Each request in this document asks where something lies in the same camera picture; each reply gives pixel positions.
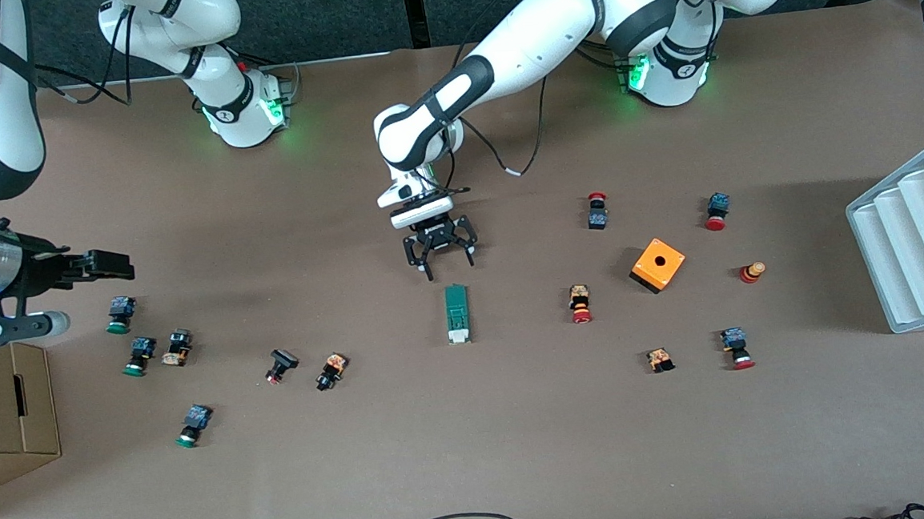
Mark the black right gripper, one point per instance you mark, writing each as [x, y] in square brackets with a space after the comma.
[39, 271]

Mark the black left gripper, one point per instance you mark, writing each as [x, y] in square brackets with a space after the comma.
[438, 234]

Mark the green rail terminal block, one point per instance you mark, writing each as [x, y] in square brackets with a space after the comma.
[457, 308]

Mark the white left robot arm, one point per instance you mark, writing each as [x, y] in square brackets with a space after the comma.
[529, 47]

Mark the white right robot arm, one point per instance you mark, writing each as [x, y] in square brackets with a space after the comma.
[207, 18]

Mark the red pushbutton orange contact block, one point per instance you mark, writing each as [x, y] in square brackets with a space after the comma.
[579, 296]

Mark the brown cardboard box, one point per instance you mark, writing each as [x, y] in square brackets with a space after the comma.
[5, 400]

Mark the black rectangular button red terminals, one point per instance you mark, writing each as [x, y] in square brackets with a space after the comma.
[283, 359]

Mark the brown table mat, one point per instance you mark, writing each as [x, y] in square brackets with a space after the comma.
[474, 451]

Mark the small orange contact block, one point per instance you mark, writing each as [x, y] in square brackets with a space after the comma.
[660, 359]

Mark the red yellow button head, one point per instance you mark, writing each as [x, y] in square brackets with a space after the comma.
[750, 273]

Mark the grey ridged tray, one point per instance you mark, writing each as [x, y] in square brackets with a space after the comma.
[910, 248]

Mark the green mushroom pushbutton switch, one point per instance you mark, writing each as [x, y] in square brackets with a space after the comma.
[120, 308]
[143, 349]
[197, 418]

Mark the beige black switch part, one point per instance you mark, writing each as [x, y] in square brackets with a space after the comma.
[178, 341]

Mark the red mushroom pushbutton switch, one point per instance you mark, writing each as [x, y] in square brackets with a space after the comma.
[718, 204]
[733, 339]
[597, 219]

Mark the black selector switch orange block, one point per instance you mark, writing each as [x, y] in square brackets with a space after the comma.
[332, 369]

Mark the orange button enclosure box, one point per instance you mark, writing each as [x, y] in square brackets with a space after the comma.
[659, 263]

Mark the black vertical post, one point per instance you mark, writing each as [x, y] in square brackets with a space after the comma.
[413, 10]

